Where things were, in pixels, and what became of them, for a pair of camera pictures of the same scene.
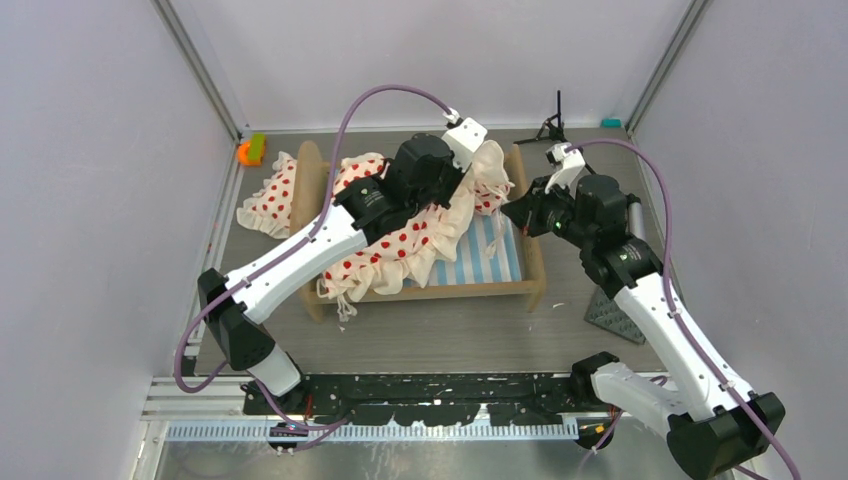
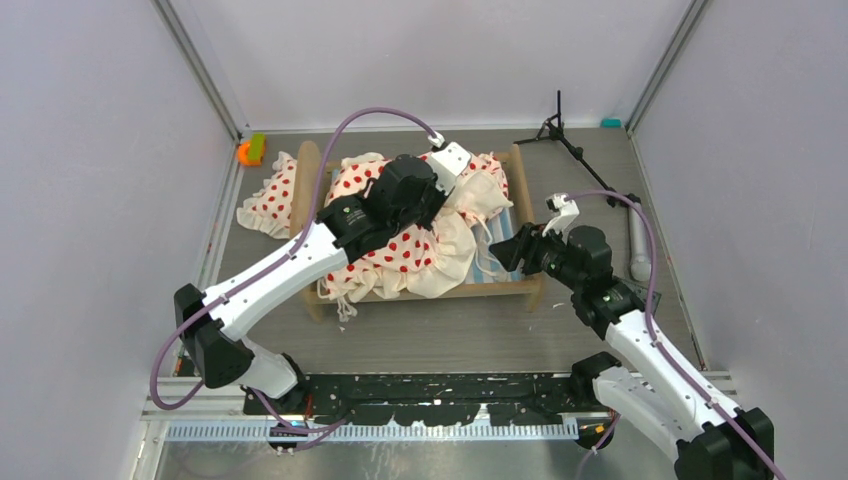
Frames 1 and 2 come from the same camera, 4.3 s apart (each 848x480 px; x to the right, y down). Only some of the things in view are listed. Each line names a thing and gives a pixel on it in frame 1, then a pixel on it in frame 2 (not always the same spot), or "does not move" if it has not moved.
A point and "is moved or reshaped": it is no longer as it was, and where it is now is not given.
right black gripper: (525, 211) -> (526, 244)
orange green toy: (252, 151) does not move
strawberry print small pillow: (269, 209) does not move
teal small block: (611, 123) does not move
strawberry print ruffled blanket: (414, 251) is moved or reshaped
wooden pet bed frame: (311, 192) does not move
